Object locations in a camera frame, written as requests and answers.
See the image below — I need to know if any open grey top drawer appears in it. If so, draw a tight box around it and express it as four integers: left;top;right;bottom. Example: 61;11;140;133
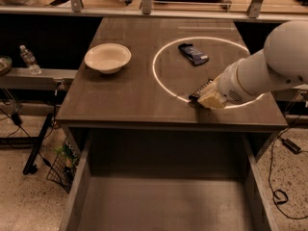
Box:
60;129;278;231

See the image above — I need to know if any clear plastic water bottle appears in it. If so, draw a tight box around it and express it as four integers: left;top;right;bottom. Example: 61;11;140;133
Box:
19;45;41;75

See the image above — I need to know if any grey side shelf left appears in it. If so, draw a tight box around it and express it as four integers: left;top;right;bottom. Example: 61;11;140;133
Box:
0;67;77;90

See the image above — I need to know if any blue snack bar wrapper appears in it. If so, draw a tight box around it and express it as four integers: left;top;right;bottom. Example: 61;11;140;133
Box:
178;43;209;66

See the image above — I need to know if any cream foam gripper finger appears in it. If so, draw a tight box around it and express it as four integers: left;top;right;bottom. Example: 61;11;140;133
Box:
210;75;220;89
197;90;226;108

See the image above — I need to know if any round dish at left edge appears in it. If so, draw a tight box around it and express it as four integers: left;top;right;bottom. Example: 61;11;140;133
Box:
0;56;13;76

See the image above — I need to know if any white ceramic bowl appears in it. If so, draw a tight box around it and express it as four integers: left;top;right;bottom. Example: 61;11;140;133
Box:
84;43;132;74

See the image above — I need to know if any black metal stand leg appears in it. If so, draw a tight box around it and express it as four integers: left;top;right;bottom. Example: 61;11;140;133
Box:
22;114;53;175

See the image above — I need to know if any black power adapter with cable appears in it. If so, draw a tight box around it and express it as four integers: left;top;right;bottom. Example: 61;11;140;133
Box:
268;128;308;220

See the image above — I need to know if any black wire basket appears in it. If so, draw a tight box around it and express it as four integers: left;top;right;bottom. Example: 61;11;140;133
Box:
46;139;79;193

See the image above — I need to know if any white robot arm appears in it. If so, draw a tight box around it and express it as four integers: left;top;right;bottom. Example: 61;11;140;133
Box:
197;20;308;108

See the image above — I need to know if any metal railing frame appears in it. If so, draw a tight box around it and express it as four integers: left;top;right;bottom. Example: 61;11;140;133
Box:
0;0;308;22

